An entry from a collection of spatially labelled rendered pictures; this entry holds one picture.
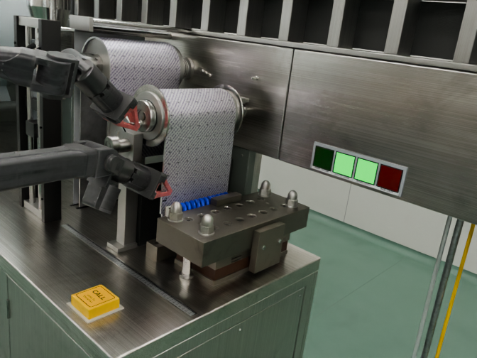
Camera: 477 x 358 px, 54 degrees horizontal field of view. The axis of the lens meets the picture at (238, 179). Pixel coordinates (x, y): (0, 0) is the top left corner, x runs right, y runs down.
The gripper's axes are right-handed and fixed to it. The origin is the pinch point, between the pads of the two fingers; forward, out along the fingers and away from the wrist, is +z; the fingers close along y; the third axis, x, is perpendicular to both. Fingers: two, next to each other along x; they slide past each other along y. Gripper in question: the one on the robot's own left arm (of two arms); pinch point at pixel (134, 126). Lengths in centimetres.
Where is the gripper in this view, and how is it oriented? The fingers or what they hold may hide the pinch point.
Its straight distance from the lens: 112.6
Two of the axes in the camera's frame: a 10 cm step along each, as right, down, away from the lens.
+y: 7.4, 3.7, -5.6
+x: 5.6, -8.0, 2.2
